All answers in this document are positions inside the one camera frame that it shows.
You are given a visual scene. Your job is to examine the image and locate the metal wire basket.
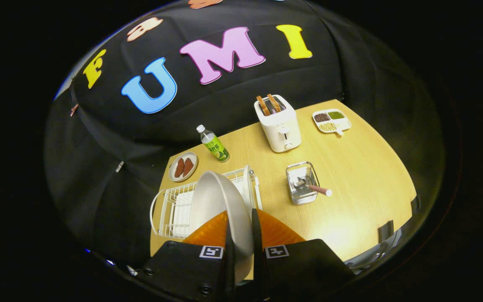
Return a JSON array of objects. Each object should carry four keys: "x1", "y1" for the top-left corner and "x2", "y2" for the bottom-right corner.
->
[{"x1": 286, "y1": 161, "x2": 321, "y2": 205}]

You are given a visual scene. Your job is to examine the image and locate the black backdrop cloth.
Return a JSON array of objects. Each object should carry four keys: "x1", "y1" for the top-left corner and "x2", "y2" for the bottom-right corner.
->
[{"x1": 44, "y1": 0, "x2": 445, "y2": 269}]

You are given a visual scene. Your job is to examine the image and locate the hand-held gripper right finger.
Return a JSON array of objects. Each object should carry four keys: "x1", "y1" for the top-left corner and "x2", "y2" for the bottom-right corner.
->
[{"x1": 251, "y1": 208, "x2": 355, "y2": 302}]

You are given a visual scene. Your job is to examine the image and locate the white toaster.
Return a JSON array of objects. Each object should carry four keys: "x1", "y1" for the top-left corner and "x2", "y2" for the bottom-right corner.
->
[{"x1": 254, "y1": 94, "x2": 302, "y2": 153}]

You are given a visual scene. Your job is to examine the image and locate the white divided snack tray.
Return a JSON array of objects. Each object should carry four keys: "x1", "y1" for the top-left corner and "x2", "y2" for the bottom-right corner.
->
[{"x1": 312, "y1": 109, "x2": 352, "y2": 137}]

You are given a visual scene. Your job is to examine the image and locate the small grey saucer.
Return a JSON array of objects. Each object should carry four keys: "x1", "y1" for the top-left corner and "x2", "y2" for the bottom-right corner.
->
[{"x1": 169, "y1": 151, "x2": 198, "y2": 182}]

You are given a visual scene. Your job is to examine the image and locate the green label drink bottle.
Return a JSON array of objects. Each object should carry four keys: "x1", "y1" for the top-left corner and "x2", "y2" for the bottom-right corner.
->
[{"x1": 196, "y1": 125, "x2": 230, "y2": 163}]

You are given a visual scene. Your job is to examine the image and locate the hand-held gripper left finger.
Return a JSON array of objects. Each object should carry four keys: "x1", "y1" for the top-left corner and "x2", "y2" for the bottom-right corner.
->
[{"x1": 137, "y1": 210, "x2": 237, "y2": 302}]

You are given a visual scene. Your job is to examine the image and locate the white plate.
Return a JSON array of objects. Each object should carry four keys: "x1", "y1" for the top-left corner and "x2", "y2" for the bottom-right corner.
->
[{"x1": 189, "y1": 170, "x2": 254, "y2": 284}]

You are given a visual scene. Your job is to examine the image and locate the white wire dish rack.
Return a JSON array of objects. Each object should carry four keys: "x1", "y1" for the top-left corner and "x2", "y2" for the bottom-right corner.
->
[{"x1": 150, "y1": 165, "x2": 263, "y2": 239}]

